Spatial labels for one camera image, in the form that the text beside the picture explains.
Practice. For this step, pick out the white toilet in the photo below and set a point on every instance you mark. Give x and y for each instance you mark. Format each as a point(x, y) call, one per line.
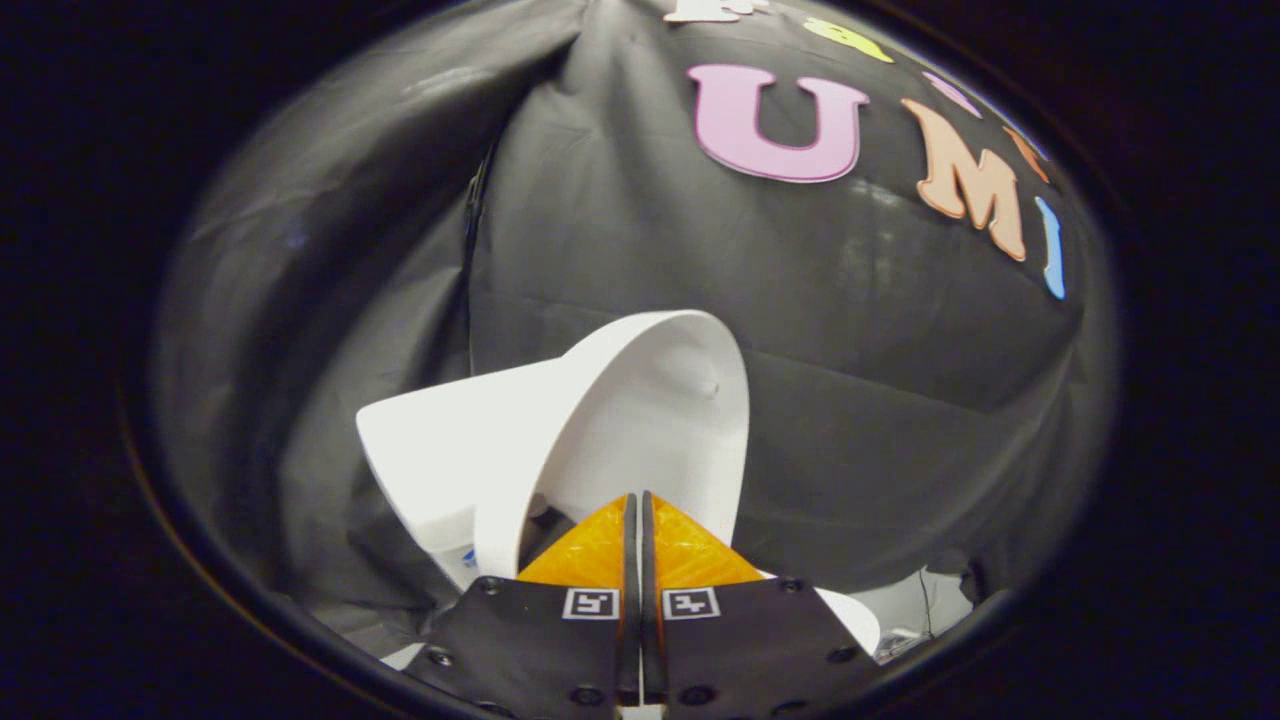
point(430, 470)

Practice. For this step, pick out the white toilet lid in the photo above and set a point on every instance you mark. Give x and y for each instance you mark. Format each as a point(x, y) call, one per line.
point(650, 430)

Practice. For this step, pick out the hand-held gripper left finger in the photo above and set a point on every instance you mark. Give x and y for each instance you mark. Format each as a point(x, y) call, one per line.
point(530, 640)

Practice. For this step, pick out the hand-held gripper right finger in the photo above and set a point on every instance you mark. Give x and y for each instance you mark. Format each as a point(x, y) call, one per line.
point(750, 640)

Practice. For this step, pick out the black backdrop cloth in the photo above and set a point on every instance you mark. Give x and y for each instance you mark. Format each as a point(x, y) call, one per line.
point(850, 380)

